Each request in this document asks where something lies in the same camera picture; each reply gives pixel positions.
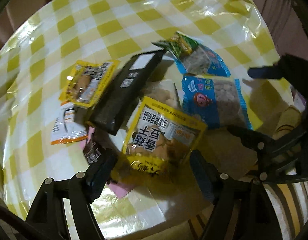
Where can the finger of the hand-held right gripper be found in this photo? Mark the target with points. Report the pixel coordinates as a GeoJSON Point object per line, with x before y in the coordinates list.
{"type": "Point", "coordinates": [264, 72]}
{"type": "Point", "coordinates": [249, 136]}

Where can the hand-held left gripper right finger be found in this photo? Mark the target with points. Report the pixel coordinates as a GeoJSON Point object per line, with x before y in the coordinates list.
{"type": "Point", "coordinates": [201, 175]}

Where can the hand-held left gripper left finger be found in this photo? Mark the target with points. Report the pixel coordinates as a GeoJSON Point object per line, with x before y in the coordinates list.
{"type": "Point", "coordinates": [101, 177]}

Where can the pink brown snack packet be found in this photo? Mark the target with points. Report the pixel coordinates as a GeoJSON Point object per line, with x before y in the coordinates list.
{"type": "Point", "coordinates": [92, 152]}

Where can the large yellow snack packet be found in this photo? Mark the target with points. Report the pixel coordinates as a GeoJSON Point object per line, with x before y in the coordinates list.
{"type": "Point", "coordinates": [159, 140]}

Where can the blue cartoon snack packet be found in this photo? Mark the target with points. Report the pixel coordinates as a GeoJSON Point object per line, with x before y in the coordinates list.
{"type": "Point", "coordinates": [214, 102]}

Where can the white orange snack packet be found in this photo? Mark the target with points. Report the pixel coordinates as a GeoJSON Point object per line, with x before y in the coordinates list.
{"type": "Point", "coordinates": [66, 127]}

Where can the blue clear-window snack packet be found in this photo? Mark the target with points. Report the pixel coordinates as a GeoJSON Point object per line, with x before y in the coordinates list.
{"type": "Point", "coordinates": [204, 60]}

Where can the clear pale cracker packet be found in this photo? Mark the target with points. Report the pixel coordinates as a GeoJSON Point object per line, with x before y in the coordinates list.
{"type": "Point", "coordinates": [166, 92]}

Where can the long black snack packet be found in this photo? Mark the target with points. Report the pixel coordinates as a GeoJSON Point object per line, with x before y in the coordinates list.
{"type": "Point", "coordinates": [126, 90]}

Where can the small yellow snack packet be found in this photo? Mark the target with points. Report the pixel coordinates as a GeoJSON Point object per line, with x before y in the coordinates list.
{"type": "Point", "coordinates": [90, 83]}

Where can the yellow checked plastic tablecloth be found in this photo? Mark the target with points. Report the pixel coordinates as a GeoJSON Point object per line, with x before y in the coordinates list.
{"type": "Point", "coordinates": [69, 30]}

